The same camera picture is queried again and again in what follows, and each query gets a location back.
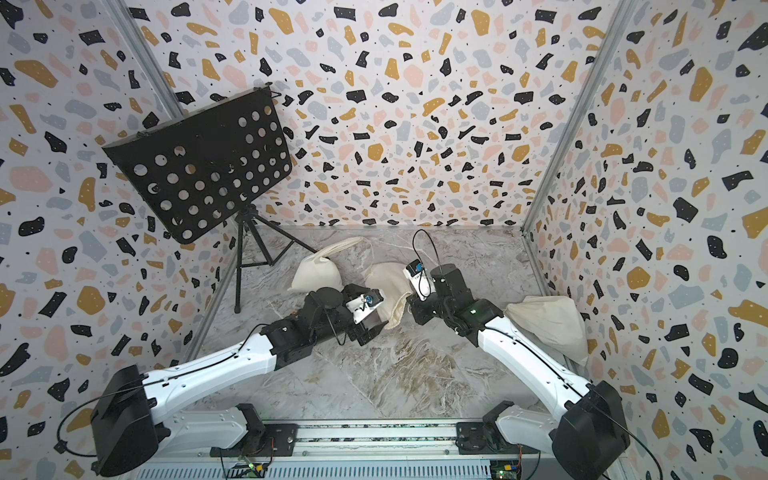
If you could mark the cream drawstring soil bag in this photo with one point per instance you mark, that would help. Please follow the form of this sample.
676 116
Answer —
392 280

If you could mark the right green circuit board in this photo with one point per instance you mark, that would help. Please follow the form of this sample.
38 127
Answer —
505 470

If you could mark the black music stand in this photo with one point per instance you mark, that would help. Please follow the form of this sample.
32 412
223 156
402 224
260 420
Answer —
205 168

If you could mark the cream cloth bag at right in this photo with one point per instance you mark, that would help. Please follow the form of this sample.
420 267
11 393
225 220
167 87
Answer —
555 321

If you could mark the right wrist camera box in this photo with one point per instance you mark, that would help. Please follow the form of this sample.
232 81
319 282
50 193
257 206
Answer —
419 279

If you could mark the cream cloth bag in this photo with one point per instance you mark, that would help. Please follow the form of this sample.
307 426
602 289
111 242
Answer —
555 321
318 271

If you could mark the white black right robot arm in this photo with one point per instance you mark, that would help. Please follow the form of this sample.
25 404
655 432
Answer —
583 426

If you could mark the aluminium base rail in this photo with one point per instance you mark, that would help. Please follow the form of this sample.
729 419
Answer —
361 449

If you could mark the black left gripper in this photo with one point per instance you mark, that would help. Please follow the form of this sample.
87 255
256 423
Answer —
361 330

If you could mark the left green circuit board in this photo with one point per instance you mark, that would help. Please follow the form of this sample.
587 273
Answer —
247 469

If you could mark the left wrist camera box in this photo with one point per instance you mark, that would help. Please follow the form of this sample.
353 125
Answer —
365 304

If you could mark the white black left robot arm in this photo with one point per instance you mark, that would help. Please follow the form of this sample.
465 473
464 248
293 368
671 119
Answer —
131 421

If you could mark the cream cloth bag far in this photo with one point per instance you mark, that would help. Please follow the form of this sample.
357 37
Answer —
318 271

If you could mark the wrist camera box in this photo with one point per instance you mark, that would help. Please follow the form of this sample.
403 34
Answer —
419 279
365 304

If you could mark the aluminium corner post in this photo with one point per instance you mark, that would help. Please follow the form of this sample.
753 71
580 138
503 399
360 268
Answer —
119 13
616 28

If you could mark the green circuit board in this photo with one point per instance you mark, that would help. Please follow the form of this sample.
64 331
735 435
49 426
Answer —
505 470
247 469

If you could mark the aluminium corner post right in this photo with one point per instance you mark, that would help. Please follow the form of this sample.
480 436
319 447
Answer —
616 28

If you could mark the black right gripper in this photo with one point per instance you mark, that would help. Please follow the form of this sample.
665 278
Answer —
417 305

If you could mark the aluminium corner post left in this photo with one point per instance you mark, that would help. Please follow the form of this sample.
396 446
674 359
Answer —
119 13

